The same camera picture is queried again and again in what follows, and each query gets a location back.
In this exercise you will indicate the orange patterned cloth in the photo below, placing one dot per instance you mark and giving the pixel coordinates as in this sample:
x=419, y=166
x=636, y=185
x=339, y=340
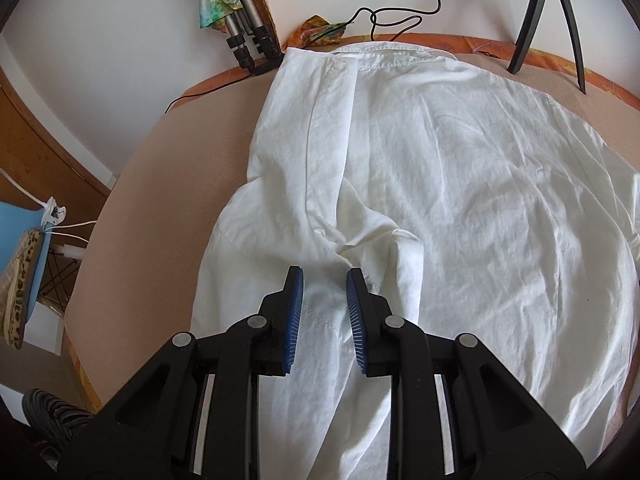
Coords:
x=312, y=30

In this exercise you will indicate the wooden cabinet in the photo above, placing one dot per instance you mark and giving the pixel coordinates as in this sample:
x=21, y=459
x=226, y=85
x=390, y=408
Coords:
x=30, y=150

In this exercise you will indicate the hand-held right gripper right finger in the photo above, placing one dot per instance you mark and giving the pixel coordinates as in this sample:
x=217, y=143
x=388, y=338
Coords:
x=357, y=320

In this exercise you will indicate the black mini tripod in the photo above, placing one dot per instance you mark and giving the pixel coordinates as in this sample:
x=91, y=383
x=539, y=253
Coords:
x=530, y=15

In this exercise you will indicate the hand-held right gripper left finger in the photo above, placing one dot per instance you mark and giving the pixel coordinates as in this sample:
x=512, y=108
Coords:
x=294, y=320

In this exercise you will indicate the silver folded tripod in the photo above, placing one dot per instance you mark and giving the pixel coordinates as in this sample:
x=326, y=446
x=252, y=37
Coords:
x=243, y=22

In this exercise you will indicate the zebra striped slipper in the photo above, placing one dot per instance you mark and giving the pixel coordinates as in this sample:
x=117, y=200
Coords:
x=55, y=412

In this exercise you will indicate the white power strip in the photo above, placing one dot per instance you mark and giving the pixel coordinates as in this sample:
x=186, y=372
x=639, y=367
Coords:
x=52, y=210

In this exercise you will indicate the white shirt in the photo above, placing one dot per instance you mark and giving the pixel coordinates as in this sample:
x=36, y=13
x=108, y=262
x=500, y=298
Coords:
x=450, y=185

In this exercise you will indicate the leopard print cushion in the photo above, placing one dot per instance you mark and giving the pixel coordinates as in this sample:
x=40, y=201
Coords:
x=22, y=280

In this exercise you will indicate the blue chair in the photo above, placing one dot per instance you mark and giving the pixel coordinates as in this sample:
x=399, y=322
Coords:
x=15, y=230

